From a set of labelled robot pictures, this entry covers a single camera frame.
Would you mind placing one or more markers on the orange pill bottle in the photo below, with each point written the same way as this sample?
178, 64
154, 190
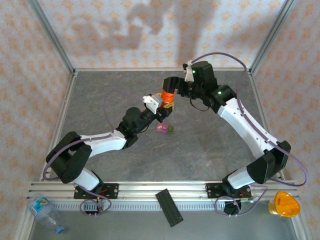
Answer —
167, 96

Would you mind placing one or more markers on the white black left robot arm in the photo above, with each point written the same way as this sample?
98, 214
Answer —
107, 146

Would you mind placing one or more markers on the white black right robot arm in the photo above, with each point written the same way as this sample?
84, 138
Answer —
242, 125

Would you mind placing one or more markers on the pink pill box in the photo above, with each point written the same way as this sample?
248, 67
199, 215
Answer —
162, 128

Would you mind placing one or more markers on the green pill box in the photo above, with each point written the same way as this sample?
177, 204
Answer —
170, 130

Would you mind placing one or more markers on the black slotted plate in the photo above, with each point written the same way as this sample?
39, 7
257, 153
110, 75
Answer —
169, 207

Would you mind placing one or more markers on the black controller box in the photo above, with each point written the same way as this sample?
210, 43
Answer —
91, 209
231, 208

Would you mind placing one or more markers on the clear plastic water bottle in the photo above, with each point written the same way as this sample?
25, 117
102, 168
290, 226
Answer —
42, 210

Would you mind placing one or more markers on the orange translucent plastic cup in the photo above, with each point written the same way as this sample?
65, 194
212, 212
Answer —
285, 203

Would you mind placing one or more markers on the aluminium table edge rail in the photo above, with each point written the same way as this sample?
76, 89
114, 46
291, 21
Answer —
259, 100
125, 69
66, 100

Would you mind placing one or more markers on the wide aluminium mounting rail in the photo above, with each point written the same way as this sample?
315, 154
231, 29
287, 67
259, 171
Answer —
150, 188

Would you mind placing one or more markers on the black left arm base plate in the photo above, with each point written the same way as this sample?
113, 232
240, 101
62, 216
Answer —
112, 191

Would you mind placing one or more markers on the aluminium frame post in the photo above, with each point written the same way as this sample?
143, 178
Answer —
272, 35
52, 35

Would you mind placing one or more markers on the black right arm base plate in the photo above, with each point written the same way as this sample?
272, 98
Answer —
212, 191

